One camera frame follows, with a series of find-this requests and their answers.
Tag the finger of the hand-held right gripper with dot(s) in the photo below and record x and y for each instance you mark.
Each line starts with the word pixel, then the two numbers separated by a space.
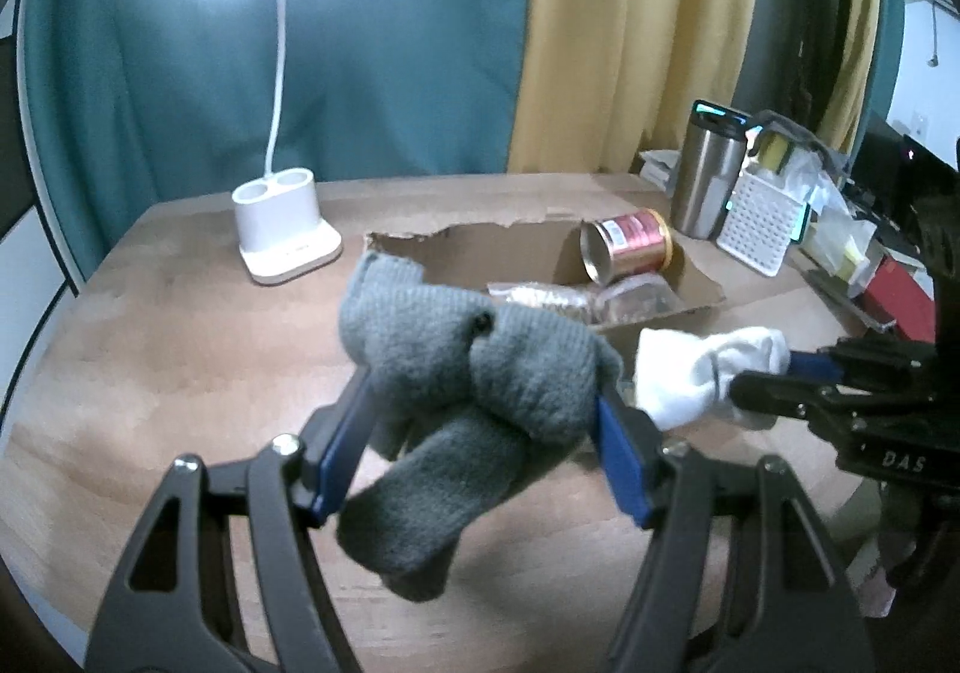
pixel 814 364
pixel 780 395

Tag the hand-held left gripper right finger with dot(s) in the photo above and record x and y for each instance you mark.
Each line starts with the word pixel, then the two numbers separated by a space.
pixel 622 455

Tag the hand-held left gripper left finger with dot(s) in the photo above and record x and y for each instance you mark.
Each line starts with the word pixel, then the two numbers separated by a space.
pixel 341 440

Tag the white sock pair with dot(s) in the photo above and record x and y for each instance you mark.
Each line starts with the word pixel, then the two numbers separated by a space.
pixel 690 373

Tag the grey knitted sock pair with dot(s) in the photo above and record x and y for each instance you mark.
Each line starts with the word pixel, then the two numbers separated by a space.
pixel 465 380

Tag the brown cardboard box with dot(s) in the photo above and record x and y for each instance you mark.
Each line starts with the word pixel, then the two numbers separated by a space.
pixel 675 298

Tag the clear plastic snack bag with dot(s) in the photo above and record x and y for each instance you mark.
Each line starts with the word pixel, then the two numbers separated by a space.
pixel 615 302

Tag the red metal can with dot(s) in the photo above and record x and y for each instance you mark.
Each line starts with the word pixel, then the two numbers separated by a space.
pixel 630 245

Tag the red flat box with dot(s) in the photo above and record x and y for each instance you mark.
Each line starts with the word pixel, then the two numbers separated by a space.
pixel 896 294

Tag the yellow sticky note pad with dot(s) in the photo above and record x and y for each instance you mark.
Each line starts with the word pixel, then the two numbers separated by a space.
pixel 851 253

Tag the white perforated plastic basket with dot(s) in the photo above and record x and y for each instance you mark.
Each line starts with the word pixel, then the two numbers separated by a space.
pixel 757 227

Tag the crumpled clear plastic bag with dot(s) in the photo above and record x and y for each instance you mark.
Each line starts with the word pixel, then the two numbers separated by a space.
pixel 814 178

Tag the black monitor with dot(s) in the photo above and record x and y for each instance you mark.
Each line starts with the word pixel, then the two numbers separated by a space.
pixel 889 163

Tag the stainless steel tumbler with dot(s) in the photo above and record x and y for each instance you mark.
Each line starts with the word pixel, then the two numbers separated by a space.
pixel 705 178

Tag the yellow sponge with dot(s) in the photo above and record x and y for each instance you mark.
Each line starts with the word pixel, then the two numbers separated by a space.
pixel 776 152

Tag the white desk lamp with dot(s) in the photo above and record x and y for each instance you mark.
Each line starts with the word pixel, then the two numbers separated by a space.
pixel 285 230

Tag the stack of white papers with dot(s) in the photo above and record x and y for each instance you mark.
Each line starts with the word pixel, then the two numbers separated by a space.
pixel 658 167

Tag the yellow curtain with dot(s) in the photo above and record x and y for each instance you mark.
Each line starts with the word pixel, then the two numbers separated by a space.
pixel 637 28

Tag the teal curtain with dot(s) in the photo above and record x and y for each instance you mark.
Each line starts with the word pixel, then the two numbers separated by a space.
pixel 262 58

